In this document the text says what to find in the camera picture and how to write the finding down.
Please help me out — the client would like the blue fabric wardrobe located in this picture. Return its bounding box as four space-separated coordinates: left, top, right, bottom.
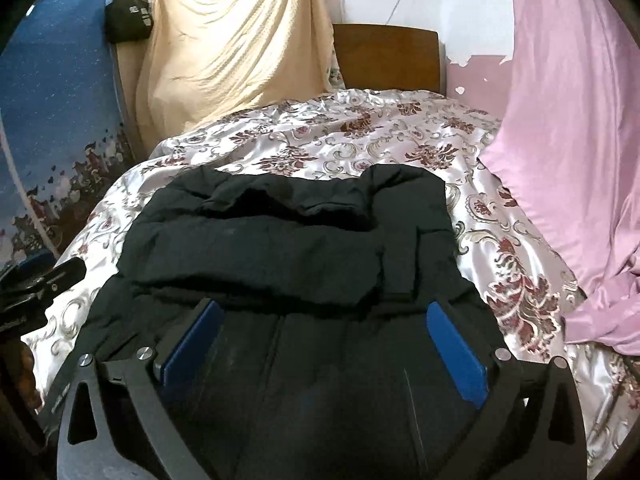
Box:
0 0 147 272

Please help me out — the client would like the wooden headboard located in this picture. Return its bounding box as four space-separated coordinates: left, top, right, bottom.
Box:
332 24 447 96

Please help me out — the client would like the black jacket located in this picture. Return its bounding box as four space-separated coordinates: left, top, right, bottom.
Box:
37 162 506 480

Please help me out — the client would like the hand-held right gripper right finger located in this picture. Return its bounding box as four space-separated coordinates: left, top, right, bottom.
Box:
426 300 588 480

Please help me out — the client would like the beige hanging cloth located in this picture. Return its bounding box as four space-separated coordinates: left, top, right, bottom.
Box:
135 0 343 153

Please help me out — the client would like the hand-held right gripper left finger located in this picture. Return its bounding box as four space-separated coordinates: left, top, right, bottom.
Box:
56 297 226 480

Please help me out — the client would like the pink curtain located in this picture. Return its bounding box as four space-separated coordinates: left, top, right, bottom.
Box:
477 0 640 357

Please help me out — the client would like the person's left hand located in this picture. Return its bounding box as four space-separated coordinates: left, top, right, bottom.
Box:
14 342 45 415

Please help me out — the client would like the black tote bag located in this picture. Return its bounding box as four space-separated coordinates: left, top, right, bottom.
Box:
104 0 152 45

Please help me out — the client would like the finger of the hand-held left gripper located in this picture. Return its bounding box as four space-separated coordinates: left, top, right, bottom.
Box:
27 257 87 297
0 262 38 297

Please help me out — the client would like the floral satin bedspread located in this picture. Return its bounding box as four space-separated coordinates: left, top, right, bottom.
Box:
22 87 640 480

